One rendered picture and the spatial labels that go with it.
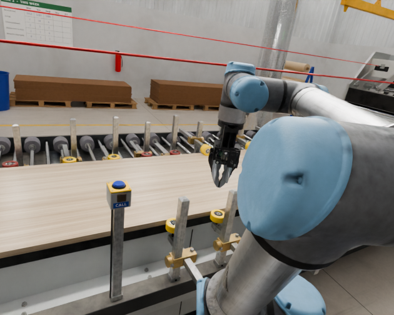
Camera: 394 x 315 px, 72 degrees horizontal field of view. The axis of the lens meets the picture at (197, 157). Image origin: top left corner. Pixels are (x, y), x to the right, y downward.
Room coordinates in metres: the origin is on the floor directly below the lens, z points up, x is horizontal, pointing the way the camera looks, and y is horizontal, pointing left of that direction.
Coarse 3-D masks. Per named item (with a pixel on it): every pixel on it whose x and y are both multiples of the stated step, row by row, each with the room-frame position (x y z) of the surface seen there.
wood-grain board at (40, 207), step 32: (128, 160) 1.71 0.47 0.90; (160, 160) 1.79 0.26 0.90; (192, 160) 1.87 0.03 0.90; (0, 192) 1.13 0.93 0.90; (32, 192) 1.16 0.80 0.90; (64, 192) 1.21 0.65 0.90; (96, 192) 1.25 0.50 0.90; (160, 192) 1.34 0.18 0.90; (192, 192) 1.39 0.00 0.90; (224, 192) 1.45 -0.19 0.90; (0, 224) 0.90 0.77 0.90; (32, 224) 0.93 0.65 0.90; (64, 224) 0.96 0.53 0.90; (96, 224) 0.99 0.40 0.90; (128, 224) 1.02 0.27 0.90; (160, 224) 1.09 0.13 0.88; (0, 256) 0.76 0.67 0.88
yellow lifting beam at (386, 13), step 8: (344, 0) 5.05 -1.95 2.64; (352, 0) 5.09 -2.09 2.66; (360, 0) 5.18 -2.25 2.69; (344, 8) 5.08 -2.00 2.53; (360, 8) 5.21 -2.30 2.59; (368, 8) 5.30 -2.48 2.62; (376, 8) 5.40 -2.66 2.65; (384, 8) 5.49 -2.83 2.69; (384, 16) 5.58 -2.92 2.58; (392, 16) 5.64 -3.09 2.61
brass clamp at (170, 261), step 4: (188, 248) 1.00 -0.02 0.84; (184, 252) 0.97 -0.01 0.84; (188, 252) 0.97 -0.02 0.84; (192, 252) 0.97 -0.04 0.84; (168, 256) 0.93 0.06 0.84; (172, 256) 0.93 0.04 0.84; (184, 256) 0.94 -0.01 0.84; (188, 256) 0.95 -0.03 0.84; (192, 256) 0.96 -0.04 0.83; (164, 260) 0.94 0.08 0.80; (168, 260) 0.91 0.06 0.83; (172, 260) 0.92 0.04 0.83; (176, 260) 0.92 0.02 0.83; (180, 260) 0.93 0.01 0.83; (192, 260) 0.96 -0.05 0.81; (168, 264) 0.90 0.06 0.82; (172, 264) 0.91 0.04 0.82; (176, 264) 0.92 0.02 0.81; (180, 264) 0.93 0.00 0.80; (172, 268) 0.91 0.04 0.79
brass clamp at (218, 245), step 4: (232, 236) 1.11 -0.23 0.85; (216, 240) 1.07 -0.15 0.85; (220, 240) 1.07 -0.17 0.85; (232, 240) 1.08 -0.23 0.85; (236, 240) 1.08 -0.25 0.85; (216, 244) 1.05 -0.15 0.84; (220, 244) 1.04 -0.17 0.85; (224, 244) 1.05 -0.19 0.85; (228, 244) 1.06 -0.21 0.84; (216, 248) 1.04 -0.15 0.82; (220, 248) 1.03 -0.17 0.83; (224, 248) 1.05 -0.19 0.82; (228, 248) 1.06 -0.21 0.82
